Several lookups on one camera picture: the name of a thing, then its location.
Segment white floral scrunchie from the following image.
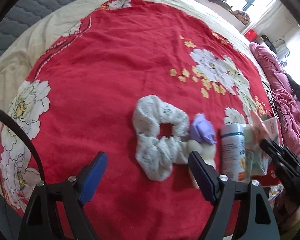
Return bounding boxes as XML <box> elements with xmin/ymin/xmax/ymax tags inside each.
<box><xmin>133</xmin><ymin>95</ymin><xmax>190</xmax><ymax>181</ymax></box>

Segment pink face mask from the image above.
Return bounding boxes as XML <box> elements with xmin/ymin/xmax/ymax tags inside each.
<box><xmin>250</xmin><ymin>111</ymin><xmax>270</xmax><ymax>143</ymax></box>

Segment red tissue box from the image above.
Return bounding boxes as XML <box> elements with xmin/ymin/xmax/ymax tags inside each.
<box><xmin>260</xmin><ymin>114</ymin><xmax>283</xmax><ymax>187</ymax></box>

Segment green wet wipes pack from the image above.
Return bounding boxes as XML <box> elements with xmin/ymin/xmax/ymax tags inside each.
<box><xmin>243</xmin><ymin>124</ymin><xmax>270</xmax><ymax>178</ymax></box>

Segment pink quilt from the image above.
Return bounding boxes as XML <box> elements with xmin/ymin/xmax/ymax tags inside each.
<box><xmin>249</xmin><ymin>42</ymin><xmax>300</xmax><ymax>158</ymax></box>

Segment white orange vitamin bottle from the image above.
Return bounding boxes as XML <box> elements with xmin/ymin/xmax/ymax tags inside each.
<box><xmin>221</xmin><ymin>124</ymin><xmax>246</xmax><ymax>181</ymax></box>

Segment small plush purple bow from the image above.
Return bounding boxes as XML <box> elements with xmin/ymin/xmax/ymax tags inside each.
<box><xmin>186</xmin><ymin>113</ymin><xmax>217</xmax><ymax>189</ymax></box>

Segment black garment on quilt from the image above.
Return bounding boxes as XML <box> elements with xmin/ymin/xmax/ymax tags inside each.
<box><xmin>286</xmin><ymin>73</ymin><xmax>300</xmax><ymax>102</ymax></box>

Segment red floral blanket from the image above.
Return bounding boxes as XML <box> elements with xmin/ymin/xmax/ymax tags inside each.
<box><xmin>7</xmin><ymin>0</ymin><xmax>271</xmax><ymax>239</ymax></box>

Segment red box on sill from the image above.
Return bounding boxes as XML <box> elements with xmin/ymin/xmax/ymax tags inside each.
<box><xmin>244</xmin><ymin>29</ymin><xmax>258</xmax><ymax>42</ymax></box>

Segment clothes on window sill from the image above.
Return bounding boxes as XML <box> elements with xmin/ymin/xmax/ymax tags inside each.
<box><xmin>195</xmin><ymin>0</ymin><xmax>250</xmax><ymax>26</ymax></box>

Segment black camera cable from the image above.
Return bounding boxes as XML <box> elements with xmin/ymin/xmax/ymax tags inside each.
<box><xmin>0</xmin><ymin>104</ymin><xmax>47</xmax><ymax>183</ymax></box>

